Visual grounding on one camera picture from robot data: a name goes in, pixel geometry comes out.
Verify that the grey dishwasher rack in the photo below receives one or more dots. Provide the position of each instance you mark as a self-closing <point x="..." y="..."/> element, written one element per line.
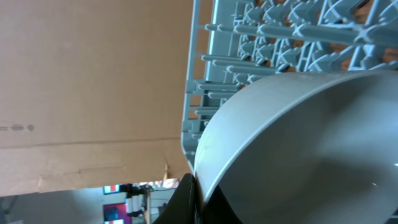
<point x="244" y="41"/>

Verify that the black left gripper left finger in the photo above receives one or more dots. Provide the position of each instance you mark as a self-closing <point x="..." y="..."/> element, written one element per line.
<point x="181" y="206"/>

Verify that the grey bowl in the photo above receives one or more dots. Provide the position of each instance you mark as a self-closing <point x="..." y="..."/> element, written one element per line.
<point x="304" y="148"/>

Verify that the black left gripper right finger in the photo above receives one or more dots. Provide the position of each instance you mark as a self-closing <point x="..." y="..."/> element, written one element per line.
<point x="218" y="211"/>

